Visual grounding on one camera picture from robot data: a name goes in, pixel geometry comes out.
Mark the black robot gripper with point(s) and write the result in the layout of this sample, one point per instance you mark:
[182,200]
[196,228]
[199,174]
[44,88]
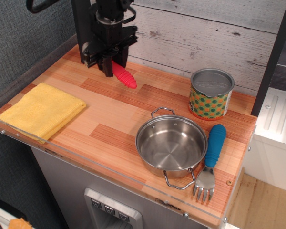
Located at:
[111,42]

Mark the red handled metal spoon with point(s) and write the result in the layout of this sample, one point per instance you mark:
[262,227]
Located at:
[124,76]

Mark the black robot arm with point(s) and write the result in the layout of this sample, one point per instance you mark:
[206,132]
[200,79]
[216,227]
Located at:
[114,10]

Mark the yellow folded towel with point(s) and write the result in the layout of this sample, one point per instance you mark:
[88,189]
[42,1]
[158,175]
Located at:
[42,111]

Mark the small stainless steel pot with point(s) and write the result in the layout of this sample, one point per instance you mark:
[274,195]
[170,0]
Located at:
[171,146]

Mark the patterned tin can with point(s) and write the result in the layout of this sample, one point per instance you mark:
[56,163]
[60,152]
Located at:
[210,93]

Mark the clear acrylic edge guard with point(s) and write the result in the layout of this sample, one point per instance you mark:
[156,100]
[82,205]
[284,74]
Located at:
[126,169]

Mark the grey dispenser button panel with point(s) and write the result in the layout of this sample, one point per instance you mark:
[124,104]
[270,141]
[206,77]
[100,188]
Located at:
[107,213]

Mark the orange object at corner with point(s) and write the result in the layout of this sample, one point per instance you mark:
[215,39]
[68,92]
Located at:
[19,224]

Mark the dark grey left post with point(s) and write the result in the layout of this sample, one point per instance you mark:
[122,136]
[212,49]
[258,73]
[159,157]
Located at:
[82,20]

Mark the dark grey post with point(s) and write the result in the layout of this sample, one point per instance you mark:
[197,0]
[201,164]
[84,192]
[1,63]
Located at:
[82,20]
[270,68]

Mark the blue handled metal fork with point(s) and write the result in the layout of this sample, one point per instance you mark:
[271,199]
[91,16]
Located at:
[205,181]

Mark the dark grey right post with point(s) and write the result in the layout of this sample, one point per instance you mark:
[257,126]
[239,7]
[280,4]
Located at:
[270,68]

